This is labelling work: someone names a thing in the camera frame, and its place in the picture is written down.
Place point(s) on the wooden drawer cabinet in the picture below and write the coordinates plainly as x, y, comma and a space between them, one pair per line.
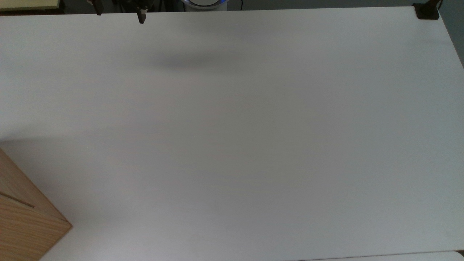
25, 217

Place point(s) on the yellow board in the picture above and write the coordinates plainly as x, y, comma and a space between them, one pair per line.
29, 4

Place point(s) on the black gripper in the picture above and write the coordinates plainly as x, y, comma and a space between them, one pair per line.
137, 4

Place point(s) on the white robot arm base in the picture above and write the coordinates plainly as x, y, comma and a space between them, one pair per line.
204, 4

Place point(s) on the black table clamp mount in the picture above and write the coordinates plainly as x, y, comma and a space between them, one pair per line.
427, 11

